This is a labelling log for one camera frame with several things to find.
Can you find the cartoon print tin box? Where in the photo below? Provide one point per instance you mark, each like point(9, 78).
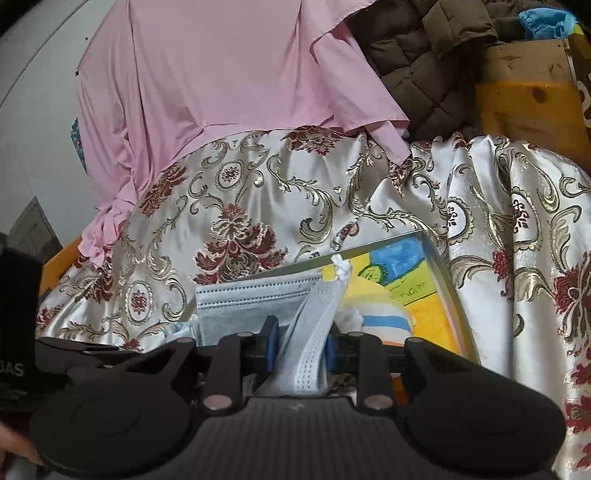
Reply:
point(429, 300)

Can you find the wooden bed frame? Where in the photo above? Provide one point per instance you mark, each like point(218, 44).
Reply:
point(521, 110)

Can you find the striped sock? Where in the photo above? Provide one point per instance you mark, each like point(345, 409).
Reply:
point(383, 314)

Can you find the floral satin blanket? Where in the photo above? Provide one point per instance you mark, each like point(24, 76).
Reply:
point(258, 207)

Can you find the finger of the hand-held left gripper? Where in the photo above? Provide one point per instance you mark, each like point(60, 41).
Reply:
point(92, 355)

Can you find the colourful printed cloth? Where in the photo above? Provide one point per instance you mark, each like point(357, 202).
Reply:
point(545, 23)

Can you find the wooden bed rail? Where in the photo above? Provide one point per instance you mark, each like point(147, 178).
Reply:
point(60, 267)

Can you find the brown quilted jacket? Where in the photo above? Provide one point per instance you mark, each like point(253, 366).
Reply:
point(415, 60)

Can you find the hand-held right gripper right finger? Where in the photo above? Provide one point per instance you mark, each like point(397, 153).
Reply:
point(328, 351)

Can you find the colourful wall poster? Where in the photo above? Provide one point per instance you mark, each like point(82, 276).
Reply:
point(77, 145)

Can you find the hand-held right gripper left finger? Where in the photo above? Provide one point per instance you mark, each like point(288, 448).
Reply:
point(272, 345)

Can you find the pink hanging sheet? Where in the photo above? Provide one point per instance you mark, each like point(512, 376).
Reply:
point(207, 83)

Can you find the grey face mask bundle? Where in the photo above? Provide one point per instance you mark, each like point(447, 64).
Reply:
point(240, 309)

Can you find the white and blue packet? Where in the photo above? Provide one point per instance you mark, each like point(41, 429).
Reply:
point(184, 332)

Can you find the person's left hand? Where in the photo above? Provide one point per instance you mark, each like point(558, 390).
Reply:
point(14, 443)

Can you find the grey wall panel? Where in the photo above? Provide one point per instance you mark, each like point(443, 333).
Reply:
point(34, 230)

